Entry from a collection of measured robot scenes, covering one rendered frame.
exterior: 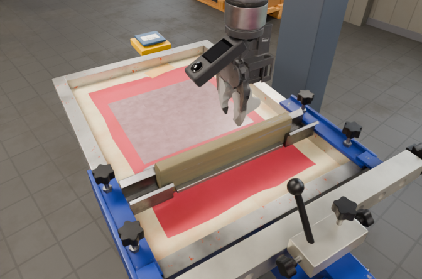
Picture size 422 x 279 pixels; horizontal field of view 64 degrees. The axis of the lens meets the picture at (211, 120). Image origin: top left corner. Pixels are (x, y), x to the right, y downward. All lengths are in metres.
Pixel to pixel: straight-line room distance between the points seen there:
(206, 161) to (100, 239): 1.26
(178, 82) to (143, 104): 0.16
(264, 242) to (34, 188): 1.83
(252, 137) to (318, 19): 0.70
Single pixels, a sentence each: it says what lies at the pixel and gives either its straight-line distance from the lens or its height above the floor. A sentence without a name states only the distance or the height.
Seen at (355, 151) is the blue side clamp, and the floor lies 1.00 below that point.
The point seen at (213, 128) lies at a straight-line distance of 0.96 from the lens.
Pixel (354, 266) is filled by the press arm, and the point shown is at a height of 1.04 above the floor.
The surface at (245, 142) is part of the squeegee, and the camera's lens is 0.79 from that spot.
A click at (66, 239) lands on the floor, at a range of 2.00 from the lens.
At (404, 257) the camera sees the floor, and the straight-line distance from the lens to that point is 2.05.
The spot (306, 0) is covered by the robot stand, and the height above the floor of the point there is 1.13.
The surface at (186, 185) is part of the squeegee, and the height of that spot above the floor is 1.00.
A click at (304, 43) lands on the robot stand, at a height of 0.97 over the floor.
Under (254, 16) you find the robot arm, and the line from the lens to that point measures 0.60.
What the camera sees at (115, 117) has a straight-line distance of 1.04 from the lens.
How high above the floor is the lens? 1.57
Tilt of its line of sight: 38 degrees down
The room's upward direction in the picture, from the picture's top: 1 degrees clockwise
